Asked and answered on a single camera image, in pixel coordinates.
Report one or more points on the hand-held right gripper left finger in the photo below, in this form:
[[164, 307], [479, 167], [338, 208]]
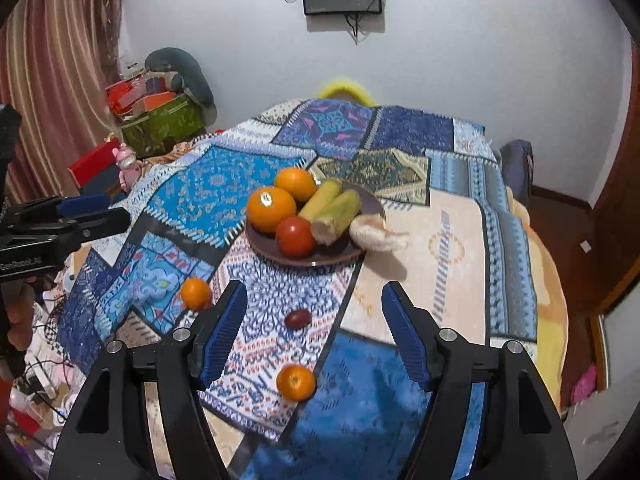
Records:
[[220, 330]]

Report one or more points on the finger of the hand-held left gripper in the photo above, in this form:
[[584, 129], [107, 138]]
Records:
[[100, 222], [85, 203]]

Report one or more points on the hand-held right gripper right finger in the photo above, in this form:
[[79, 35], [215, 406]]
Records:
[[407, 335]]

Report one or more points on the small tangerine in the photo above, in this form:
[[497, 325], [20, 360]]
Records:
[[196, 293], [296, 382]]

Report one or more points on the dark red jujube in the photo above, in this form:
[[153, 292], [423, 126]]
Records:
[[298, 318]]

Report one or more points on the peeled orange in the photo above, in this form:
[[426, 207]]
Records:
[[372, 234]]

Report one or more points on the brown round plate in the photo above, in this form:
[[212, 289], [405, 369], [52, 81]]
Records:
[[300, 259]]

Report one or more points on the red tomato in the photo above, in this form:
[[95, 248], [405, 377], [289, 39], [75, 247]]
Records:
[[295, 236]]

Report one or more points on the large orange with sticker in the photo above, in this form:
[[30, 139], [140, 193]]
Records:
[[295, 184], [271, 210]]

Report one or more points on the green husked corn cob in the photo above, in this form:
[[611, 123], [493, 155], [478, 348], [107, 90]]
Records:
[[340, 215]]

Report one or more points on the yellow corn cob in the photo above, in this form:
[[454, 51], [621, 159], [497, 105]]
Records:
[[322, 200]]

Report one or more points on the person's left hand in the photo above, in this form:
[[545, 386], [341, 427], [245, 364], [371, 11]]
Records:
[[21, 315]]

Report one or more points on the large red box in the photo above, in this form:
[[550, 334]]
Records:
[[92, 167]]

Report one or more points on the pink toy figure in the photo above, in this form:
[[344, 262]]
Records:
[[126, 165]]

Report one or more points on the blue patchwork printed blanket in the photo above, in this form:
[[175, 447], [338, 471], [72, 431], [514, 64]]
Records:
[[425, 280]]

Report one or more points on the green patterned storage box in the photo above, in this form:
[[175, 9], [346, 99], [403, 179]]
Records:
[[165, 125]]

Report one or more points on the red gift box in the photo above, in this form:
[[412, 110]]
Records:
[[125, 95]]

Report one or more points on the orange flat box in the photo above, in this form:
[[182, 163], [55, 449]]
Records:
[[155, 101]]

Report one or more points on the floor clutter pile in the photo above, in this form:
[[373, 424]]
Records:
[[40, 385]]

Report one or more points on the striped brown curtain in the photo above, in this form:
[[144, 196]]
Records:
[[55, 60]]

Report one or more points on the peach fleece blanket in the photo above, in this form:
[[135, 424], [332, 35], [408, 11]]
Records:
[[547, 285]]

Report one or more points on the pink slippers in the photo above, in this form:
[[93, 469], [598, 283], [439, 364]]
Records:
[[585, 382]]

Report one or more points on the white paper scrap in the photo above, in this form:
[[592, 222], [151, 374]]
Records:
[[585, 246]]

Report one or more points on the white wardrobe panel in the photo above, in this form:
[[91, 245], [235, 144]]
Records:
[[610, 425]]

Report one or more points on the wooden door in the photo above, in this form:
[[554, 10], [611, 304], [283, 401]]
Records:
[[620, 210]]

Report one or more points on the yellow foam bumper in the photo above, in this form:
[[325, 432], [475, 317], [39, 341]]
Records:
[[347, 89]]

